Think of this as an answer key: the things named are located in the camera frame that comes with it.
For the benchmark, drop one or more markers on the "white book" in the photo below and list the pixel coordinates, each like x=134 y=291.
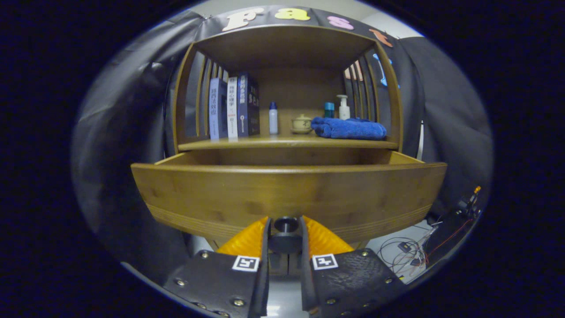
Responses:
x=232 y=110

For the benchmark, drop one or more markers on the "dark blue book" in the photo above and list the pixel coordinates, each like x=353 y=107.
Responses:
x=247 y=106

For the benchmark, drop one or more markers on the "light blue book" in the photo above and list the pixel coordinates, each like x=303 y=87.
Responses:
x=215 y=110

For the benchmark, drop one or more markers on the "teal bottle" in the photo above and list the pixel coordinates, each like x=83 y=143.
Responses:
x=329 y=110

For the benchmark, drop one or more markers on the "white pump bottle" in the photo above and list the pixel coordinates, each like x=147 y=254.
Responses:
x=344 y=111

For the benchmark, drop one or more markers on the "beige lidded teacup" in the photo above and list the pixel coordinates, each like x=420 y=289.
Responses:
x=302 y=124

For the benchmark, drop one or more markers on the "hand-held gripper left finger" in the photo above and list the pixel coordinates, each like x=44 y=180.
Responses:
x=263 y=282

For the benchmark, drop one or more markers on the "wooden drawer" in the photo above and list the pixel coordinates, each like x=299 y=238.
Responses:
x=287 y=190

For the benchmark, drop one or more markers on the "wooden cabinet door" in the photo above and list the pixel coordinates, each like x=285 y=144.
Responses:
x=295 y=265
x=278 y=265

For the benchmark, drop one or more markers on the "black round drawer knob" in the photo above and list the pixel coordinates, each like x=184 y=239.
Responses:
x=286 y=243

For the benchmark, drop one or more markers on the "white bottle with blue cap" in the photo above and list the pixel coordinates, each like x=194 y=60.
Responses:
x=273 y=121

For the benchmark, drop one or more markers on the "blue folded towel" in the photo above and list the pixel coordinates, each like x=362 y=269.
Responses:
x=348 y=129

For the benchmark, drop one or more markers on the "wooden countertop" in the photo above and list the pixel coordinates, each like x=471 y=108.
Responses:
x=273 y=141

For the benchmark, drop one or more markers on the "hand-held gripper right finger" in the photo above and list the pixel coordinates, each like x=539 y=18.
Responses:
x=306 y=282

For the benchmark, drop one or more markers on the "wooden cabinet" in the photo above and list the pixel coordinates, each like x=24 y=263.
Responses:
x=287 y=48

